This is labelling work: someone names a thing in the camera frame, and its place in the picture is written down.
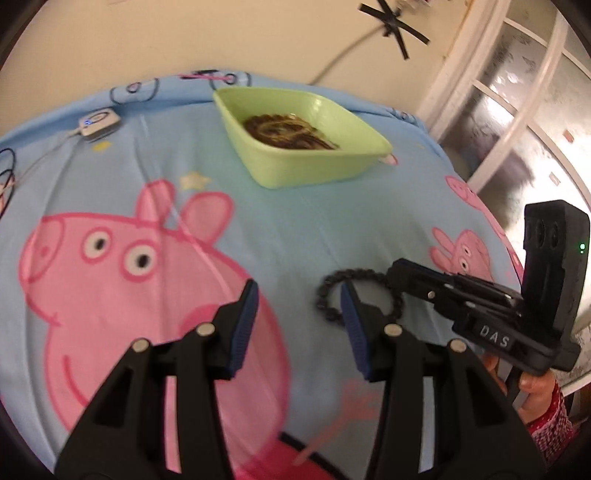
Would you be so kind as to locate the blue printed blanket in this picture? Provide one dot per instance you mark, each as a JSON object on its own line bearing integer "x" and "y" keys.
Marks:
{"x": 277, "y": 221}

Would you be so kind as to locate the green plastic tray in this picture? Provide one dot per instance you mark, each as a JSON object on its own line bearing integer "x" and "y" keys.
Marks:
{"x": 300, "y": 166}

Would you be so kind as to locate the person's right hand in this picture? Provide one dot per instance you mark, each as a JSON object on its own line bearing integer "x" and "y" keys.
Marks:
{"x": 535, "y": 392}

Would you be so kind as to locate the small white device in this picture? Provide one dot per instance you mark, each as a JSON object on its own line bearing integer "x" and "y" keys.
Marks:
{"x": 99, "y": 122}

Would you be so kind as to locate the black tape cross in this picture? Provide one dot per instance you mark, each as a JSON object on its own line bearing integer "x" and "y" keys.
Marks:
{"x": 395, "y": 25}

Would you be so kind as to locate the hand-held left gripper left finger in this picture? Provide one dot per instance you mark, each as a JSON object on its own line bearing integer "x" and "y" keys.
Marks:
{"x": 242, "y": 327}

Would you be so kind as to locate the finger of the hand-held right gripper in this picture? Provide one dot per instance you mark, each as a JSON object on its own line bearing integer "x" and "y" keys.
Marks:
{"x": 480, "y": 286}
{"x": 415, "y": 286}

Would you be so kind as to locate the person's right forearm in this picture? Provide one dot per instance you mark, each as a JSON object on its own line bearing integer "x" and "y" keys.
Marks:
{"x": 551, "y": 434}

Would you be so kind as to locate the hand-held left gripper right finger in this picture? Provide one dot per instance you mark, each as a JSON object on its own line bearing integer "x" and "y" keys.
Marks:
{"x": 355, "y": 332}

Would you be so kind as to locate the white window frame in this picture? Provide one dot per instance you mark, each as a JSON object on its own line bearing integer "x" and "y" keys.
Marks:
{"x": 461, "y": 78}

